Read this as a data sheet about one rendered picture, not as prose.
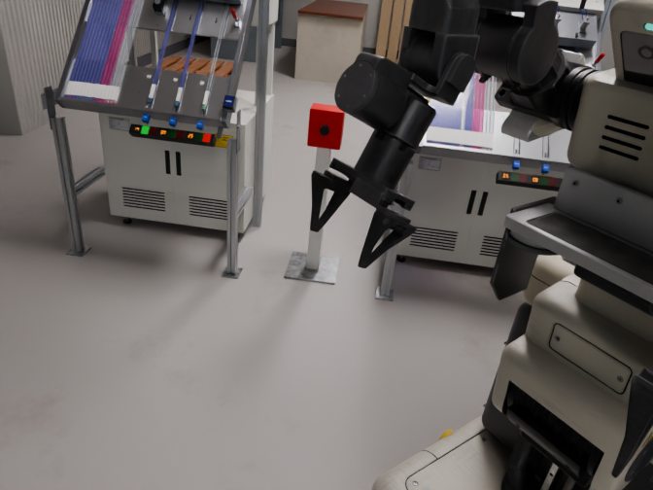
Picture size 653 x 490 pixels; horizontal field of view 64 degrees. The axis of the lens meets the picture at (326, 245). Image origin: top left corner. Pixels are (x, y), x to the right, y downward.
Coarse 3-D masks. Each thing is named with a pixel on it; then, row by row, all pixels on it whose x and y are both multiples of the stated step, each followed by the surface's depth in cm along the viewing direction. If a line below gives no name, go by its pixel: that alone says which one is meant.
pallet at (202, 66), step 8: (176, 56) 623; (168, 64) 583; (176, 64) 583; (184, 64) 587; (192, 64) 592; (200, 64) 596; (208, 64) 600; (216, 64) 604; (224, 64) 609; (232, 64) 613; (192, 72) 562; (200, 72) 560; (208, 72) 563; (216, 72) 567; (224, 72) 571
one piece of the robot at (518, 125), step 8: (568, 56) 76; (576, 56) 75; (512, 112) 79; (520, 112) 78; (512, 120) 78; (520, 120) 77; (528, 120) 77; (536, 120) 76; (504, 128) 79; (512, 128) 78; (520, 128) 77; (528, 128) 76; (560, 128) 80; (512, 136) 78; (520, 136) 77; (528, 136) 76; (536, 136) 77
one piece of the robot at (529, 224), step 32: (576, 192) 69; (608, 192) 65; (640, 192) 63; (512, 224) 68; (544, 224) 68; (576, 224) 68; (608, 224) 66; (640, 224) 63; (512, 256) 75; (576, 256) 61; (608, 256) 61; (640, 256) 62; (512, 288) 79; (608, 288) 69; (640, 288) 56
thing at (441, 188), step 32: (416, 160) 234; (448, 160) 233; (416, 192) 242; (448, 192) 240; (480, 192) 238; (512, 192) 236; (544, 192) 235; (416, 224) 249; (448, 224) 247; (480, 224) 245; (416, 256) 258; (448, 256) 255; (480, 256) 253
